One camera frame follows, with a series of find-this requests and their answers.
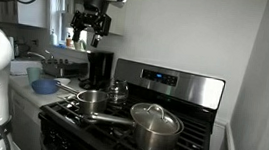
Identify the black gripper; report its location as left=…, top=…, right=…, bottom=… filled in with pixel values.
left=67, top=8, right=113, bottom=50

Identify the clear glass kettle black handle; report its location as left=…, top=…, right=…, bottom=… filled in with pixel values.
left=105, top=76, right=131, bottom=107

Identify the black coffee machine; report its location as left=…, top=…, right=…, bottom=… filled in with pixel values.
left=78, top=47, right=116, bottom=94

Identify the orange soap bottle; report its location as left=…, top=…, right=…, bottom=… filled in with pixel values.
left=64, top=32, right=75, bottom=48

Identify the clear soap bottle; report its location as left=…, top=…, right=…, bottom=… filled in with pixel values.
left=48, top=29, right=60, bottom=47

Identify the plain white upper cabinet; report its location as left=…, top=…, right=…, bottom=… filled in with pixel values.
left=106, top=0, right=128, bottom=37

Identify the kitchen window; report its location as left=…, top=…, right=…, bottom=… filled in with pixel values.
left=42, top=0, right=94, bottom=52

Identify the silver toaster oven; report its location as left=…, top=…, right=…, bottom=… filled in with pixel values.
left=39, top=56, right=91, bottom=81

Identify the small white bowl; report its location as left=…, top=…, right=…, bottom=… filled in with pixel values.
left=53, top=77, right=73, bottom=86

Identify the chrome sink faucet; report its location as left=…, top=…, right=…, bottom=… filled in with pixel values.
left=25, top=48, right=57, bottom=63

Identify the pale green cup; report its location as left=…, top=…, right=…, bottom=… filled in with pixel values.
left=24, top=66, right=44, bottom=85

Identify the blue bowl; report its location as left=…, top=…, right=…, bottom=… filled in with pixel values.
left=30, top=76, right=63, bottom=97

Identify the small steel saucepan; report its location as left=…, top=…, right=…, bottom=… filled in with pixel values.
left=52, top=82, right=111, bottom=118

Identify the white sink basin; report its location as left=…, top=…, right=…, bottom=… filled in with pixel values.
left=8, top=57, right=43, bottom=79

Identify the white lower cabinet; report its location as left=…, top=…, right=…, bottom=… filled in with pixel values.
left=2, top=87, right=48, bottom=150

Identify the steel pot lid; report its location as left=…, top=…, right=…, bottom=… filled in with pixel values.
left=128, top=100, right=183, bottom=137

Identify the stainless steel gas stove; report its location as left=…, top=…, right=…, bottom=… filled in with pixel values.
left=34, top=50, right=228, bottom=150

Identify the large steel pot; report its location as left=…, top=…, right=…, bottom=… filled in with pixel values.
left=77, top=104, right=187, bottom=150

